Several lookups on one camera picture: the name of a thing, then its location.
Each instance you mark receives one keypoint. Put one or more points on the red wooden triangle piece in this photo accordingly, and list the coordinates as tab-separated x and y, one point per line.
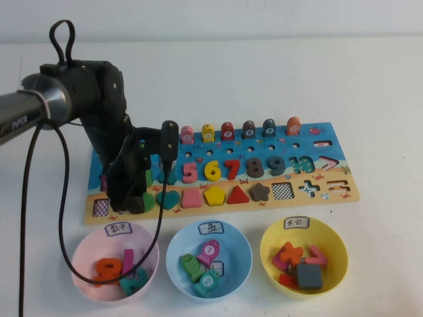
238	196

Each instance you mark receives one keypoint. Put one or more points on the grey wooden number nine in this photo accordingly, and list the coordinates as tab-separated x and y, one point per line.
280	164

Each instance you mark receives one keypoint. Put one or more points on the yellow wooden pentagon piece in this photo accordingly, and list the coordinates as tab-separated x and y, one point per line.
215	195

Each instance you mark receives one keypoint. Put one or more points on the yellow wooden number six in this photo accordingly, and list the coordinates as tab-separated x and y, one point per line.
210	174

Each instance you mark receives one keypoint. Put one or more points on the red wooden fish seven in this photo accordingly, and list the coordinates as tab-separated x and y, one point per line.
227	127

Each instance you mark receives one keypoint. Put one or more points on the teal wooden heart piece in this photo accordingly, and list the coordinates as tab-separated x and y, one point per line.
169	199

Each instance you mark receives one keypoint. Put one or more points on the green wooden number three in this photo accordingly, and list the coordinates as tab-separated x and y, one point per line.
149	176

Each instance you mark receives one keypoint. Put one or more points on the teal wooden number four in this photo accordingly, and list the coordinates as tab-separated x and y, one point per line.
172	178

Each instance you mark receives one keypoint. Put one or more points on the red wooden number seven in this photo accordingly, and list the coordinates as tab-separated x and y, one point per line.
232	169

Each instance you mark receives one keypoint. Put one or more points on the yellow wooden fish six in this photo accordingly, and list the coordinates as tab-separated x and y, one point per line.
208	129

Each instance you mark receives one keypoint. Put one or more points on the brown wooden number eight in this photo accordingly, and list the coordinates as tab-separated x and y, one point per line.
255	172

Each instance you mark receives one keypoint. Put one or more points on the blue plastic bowl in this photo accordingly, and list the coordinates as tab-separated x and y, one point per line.
238	254

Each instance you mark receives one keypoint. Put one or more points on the orange wooden number ten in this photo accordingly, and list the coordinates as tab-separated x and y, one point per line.
104	267

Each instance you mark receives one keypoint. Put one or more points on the brown wooden fish eight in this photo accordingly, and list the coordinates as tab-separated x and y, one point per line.
248	125

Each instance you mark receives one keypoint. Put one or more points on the orange wooden plus sign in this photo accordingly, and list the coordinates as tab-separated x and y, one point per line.
291	253

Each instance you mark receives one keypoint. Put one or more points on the pink wooden greater-than sign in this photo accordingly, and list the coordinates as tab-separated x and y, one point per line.
319	261

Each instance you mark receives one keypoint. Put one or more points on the yellow plastic bowl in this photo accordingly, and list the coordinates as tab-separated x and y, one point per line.
333	251

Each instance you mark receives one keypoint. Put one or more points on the paper label on blue bowl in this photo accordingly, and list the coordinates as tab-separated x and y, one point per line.
211	228

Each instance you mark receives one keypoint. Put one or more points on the pink wooden trapezoid piece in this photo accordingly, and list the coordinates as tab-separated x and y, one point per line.
192	199

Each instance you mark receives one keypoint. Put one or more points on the grey wooden fish nine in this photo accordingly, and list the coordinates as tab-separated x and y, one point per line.
269	124

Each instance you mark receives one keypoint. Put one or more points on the green wooden circle piece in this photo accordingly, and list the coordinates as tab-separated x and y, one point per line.
149	201

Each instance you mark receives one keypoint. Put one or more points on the pink wooden fish five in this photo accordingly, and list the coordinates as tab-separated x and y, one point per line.
187	131

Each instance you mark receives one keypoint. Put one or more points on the grey wooden square piece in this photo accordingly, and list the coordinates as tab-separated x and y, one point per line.
309	276

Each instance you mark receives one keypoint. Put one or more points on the green wooden fish three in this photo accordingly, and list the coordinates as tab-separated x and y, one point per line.
191	268

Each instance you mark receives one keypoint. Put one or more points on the paper label inside blue bowl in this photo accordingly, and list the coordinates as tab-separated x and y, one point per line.
218	267

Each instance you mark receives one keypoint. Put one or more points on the paper label on yellow bowl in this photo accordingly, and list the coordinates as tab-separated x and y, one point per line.
296	223

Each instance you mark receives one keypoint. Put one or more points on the teal wooden number two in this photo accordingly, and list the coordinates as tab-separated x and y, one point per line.
132	285

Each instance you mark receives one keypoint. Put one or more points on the colourful wooden puzzle board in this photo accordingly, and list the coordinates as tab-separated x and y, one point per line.
264	148

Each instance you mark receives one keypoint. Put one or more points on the teal wooden fish two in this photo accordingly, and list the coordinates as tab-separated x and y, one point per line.
207	283

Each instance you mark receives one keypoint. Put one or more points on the red wooden rectangle piece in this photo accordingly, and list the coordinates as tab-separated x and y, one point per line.
287	280

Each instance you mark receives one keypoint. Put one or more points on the paper label on pink bowl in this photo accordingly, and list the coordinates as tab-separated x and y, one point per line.
118	229

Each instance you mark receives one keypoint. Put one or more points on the pink plastic bowl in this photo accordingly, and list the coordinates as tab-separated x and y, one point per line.
99	244

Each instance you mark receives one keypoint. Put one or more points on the magenta wooden fish one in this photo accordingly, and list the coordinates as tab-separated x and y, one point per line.
209	251

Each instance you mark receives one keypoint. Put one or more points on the magenta wooden number one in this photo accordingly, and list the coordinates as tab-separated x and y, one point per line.
128	259

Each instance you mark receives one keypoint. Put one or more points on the orange wooden fish ten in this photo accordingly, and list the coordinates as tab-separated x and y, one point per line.
293	123

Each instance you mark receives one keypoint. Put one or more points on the brown wooden star piece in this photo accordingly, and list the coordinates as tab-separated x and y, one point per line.
258	192

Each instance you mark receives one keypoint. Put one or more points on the pink wooden number five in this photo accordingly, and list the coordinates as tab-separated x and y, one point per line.
190	179

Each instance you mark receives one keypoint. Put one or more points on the pink wooden diamond piece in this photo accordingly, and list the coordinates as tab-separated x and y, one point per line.
277	261

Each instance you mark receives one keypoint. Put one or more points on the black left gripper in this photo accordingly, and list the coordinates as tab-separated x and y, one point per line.
132	165

